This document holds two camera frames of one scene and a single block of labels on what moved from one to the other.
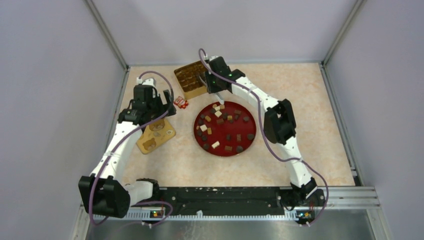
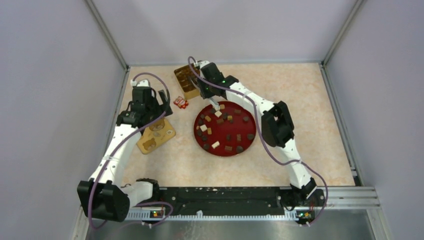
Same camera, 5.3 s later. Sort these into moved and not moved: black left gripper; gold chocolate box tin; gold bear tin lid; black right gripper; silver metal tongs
Moved: black right gripper; silver metal tongs
Not moved: black left gripper; gold bear tin lid; gold chocolate box tin
